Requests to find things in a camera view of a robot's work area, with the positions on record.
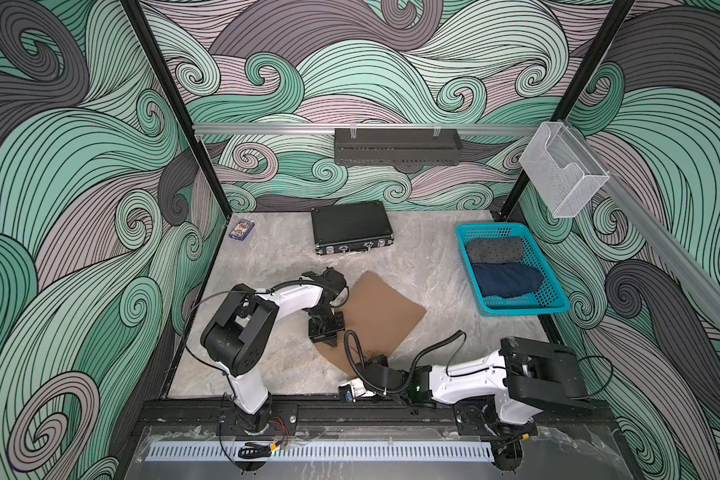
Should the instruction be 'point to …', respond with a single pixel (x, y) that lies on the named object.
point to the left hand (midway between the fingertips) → (340, 340)
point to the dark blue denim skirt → (506, 279)
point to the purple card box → (241, 229)
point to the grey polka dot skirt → (495, 249)
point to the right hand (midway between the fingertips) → (357, 367)
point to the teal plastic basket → (550, 298)
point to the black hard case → (350, 227)
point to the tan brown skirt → (378, 316)
